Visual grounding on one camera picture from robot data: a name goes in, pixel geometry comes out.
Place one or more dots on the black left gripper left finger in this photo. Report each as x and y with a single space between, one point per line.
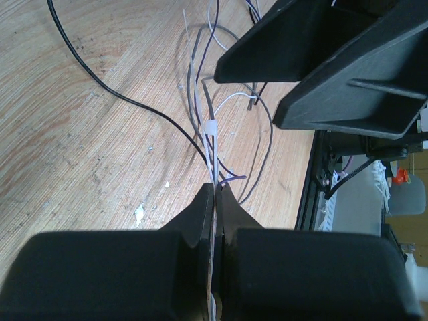
192 221

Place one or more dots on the white zip tie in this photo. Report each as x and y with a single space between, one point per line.
205 127

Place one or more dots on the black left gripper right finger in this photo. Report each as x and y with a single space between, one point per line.
232 215

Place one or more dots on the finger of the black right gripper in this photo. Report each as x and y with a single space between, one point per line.
294 37
374 85

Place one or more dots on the light blue slotted cable duct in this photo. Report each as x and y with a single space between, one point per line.
328 212

